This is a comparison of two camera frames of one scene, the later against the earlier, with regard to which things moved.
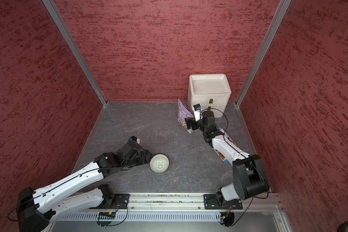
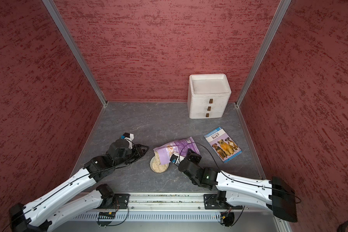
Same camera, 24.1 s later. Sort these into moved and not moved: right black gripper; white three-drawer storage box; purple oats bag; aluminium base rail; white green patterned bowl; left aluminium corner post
Moved: purple oats bag; right black gripper
Not moved: white three-drawer storage box; aluminium base rail; left aluminium corner post; white green patterned bowl
